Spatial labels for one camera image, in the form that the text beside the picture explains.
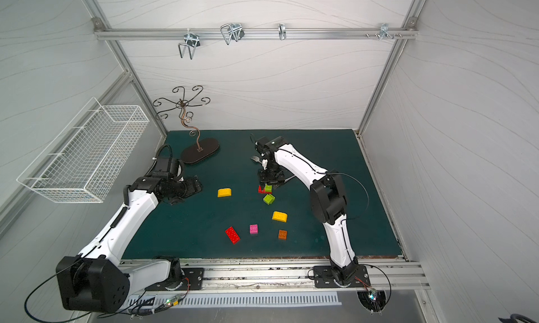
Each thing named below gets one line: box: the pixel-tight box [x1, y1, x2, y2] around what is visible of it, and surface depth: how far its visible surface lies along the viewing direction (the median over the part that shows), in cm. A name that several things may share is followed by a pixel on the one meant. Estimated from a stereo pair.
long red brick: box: [224, 226, 241, 246], surface depth 84 cm
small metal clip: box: [277, 22, 287, 41], surface depth 80 cm
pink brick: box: [249, 223, 259, 235], surface depth 86 cm
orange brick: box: [278, 229, 288, 241], surface depth 84 cm
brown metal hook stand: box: [152, 84, 220, 164], surface depth 95 cm
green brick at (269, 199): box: [263, 193, 276, 206], surface depth 92 cm
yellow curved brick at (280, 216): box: [271, 210, 288, 223], surface depth 90 cm
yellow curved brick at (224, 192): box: [216, 187, 233, 199], surface depth 97 cm
